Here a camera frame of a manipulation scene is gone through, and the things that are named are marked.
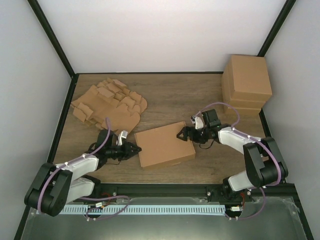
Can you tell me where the brown cardboard box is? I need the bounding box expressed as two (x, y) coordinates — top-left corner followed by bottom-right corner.
(134, 121), (196, 170)

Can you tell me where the bottom folded cardboard box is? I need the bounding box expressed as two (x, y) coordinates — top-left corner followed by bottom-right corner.
(232, 106), (262, 116)

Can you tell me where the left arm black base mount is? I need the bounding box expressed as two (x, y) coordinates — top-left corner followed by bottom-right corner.
(75, 183), (118, 202)

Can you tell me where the purple cable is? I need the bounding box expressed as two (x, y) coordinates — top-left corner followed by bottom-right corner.
(196, 101), (282, 221)
(37, 117), (131, 222)

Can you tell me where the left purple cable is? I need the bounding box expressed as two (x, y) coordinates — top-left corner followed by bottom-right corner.
(37, 117), (131, 222)

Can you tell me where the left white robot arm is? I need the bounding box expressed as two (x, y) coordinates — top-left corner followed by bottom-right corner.
(24, 129), (142, 217)

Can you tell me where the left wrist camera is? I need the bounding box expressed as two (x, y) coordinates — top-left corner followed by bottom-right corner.
(116, 130), (128, 146)

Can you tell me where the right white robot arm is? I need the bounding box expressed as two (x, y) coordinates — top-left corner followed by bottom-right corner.
(176, 109), (289, 202)

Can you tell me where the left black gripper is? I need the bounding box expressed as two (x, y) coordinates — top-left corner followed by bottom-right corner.
(106, 141), (142, 162)

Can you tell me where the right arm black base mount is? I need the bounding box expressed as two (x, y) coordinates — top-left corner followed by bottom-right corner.
(205, 184), (252, 204)

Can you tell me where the folded cardboard box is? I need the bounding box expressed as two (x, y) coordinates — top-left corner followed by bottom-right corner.
(232, 106), (262, 116)
(221, 85), (265, 109)
(222, 54), (272, 102)

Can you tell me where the stack of flat cardboard blanks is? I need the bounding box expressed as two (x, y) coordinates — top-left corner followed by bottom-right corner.
(70, 78), (148, 135)

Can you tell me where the top folded cardboard box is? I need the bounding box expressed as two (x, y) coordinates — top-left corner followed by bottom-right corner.
(222, 54), (272, 102)

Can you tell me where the middle folded cardboard box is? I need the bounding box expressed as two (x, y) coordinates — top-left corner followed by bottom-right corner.
(221, 85), (265, 109)

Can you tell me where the light blue slotted cable duct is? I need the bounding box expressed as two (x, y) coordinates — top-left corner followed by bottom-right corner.
(59, 204), (225, 215)

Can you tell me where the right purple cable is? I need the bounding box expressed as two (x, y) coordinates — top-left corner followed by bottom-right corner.
(196, 101), (282, 221)

